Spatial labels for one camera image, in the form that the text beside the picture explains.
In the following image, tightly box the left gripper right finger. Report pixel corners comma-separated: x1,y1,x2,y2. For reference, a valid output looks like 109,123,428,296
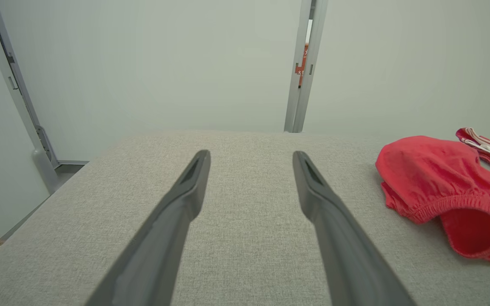
292,151,416,306

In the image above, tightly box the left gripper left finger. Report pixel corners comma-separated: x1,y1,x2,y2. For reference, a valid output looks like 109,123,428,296
85,149,212,306

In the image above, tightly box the red shorts white stripe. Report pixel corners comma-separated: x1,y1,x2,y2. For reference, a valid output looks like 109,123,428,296
375,135,490,264

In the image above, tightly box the orange sign strip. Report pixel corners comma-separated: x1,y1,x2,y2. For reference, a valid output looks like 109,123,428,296
295,42,309,88

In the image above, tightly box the grey partition post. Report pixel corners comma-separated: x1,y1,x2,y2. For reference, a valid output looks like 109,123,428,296
284,0,329,133
0,0,60,194

